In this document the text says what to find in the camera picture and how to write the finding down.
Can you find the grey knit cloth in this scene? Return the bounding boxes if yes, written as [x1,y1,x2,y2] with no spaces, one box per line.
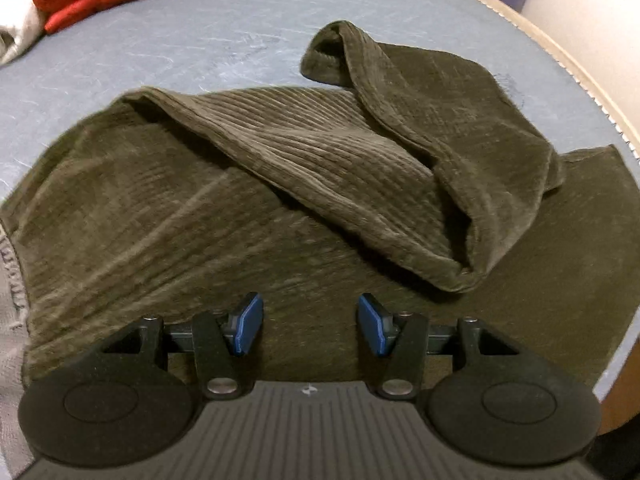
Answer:
[0,225,32,478]

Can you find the olive corduroy pants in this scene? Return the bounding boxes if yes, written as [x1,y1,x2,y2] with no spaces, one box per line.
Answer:
[0,20,640,391]

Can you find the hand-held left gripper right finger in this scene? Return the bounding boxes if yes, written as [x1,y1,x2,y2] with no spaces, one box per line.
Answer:
[356,292,523,401]

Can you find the white cloth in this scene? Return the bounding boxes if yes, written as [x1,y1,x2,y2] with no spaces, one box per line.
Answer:
[0,0,47,65]

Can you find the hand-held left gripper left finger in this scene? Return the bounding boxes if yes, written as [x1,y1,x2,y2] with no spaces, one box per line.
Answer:
[95,292,264,401]

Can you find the bed with blue-grey sheet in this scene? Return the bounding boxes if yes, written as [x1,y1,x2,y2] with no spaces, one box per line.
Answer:
[0,0,640,411]

